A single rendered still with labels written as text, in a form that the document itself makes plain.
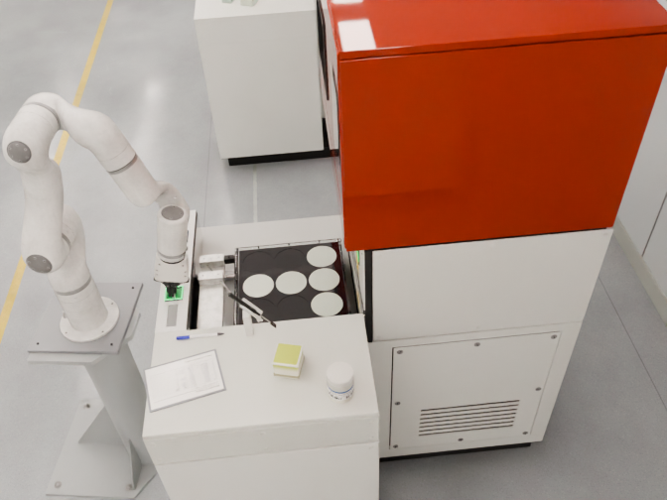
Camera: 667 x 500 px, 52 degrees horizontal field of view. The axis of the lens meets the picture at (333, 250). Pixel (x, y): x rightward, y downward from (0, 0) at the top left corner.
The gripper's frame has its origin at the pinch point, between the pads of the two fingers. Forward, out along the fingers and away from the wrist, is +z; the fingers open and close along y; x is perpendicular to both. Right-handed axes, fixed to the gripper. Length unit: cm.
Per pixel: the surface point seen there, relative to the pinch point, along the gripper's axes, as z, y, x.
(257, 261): 2.7, -27.1, -17.2
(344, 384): -17, -47, 46
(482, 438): 60, -119, 16
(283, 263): 0.9, -35.5, -15.1
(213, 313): 7.6, -13.4, 2.7
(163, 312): 2.7, 1.9, 7.0
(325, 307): -1.8, -47.6, 5.9
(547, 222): -51, -100, 15
